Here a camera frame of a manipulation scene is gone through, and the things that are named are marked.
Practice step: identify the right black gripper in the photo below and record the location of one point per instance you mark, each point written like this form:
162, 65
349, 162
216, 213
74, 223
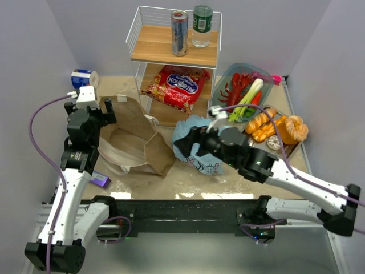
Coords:
198, 141

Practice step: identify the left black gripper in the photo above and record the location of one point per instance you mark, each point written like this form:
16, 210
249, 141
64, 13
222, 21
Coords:
100, 115

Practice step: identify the light blue plastic bag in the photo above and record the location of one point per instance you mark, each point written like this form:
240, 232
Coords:
207, 164

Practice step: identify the brown paper grocery bag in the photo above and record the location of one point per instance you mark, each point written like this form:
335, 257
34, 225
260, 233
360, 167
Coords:
133, 143

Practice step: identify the red candy bag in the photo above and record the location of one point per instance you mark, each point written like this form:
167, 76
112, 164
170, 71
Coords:
177, 86

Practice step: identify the red blue drink can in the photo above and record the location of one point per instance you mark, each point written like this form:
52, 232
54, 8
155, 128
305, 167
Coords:
179, 25

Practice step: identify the green label water bottle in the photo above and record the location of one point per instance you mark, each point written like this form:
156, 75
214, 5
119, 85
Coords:
202, 24

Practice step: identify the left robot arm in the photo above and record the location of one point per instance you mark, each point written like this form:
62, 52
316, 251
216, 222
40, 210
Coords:
61, 245

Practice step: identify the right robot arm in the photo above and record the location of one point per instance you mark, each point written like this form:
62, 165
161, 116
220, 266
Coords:
331, 205

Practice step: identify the teal plastic food container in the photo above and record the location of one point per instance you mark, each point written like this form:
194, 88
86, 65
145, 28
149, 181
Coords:
242, 68

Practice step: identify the blue white toilet paper roll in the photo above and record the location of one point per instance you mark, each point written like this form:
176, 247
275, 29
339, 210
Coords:
82, 77

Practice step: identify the green white celery stalk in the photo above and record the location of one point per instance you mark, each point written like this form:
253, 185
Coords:
239, 112

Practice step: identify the purple chocolate bar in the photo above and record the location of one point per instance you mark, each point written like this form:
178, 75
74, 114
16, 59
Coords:
100, 180

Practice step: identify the long bread loaf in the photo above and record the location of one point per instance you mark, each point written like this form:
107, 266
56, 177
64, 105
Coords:
259, 120

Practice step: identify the orange croissant bread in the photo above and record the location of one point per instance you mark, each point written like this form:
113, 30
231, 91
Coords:
263, 132

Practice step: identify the red chili pepper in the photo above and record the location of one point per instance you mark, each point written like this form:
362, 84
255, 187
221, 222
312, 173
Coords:
256, 98

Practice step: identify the metal tray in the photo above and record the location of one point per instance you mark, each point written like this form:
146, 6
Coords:
289, 149

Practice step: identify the red toy lobster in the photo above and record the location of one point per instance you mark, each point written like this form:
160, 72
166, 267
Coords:
239, 82

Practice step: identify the round frosted donut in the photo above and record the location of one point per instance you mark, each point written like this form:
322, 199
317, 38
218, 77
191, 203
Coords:
273, 143

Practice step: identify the twisted sugar donut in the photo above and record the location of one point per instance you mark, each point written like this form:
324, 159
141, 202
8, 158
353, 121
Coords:
296, 129

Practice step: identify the pink small object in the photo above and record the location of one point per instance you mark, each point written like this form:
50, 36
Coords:
276, 79

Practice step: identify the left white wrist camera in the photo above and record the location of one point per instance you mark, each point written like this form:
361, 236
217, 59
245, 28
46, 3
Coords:
86, 98

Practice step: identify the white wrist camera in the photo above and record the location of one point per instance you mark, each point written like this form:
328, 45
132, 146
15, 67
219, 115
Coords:
86, 98
218, 118

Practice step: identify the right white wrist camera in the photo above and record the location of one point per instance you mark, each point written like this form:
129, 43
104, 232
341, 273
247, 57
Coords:
218, 118

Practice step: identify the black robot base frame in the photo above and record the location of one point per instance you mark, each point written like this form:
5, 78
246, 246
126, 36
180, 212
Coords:
240, 217

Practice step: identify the white wire wooden shelf rack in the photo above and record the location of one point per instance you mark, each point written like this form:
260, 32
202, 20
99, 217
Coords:
149, 42

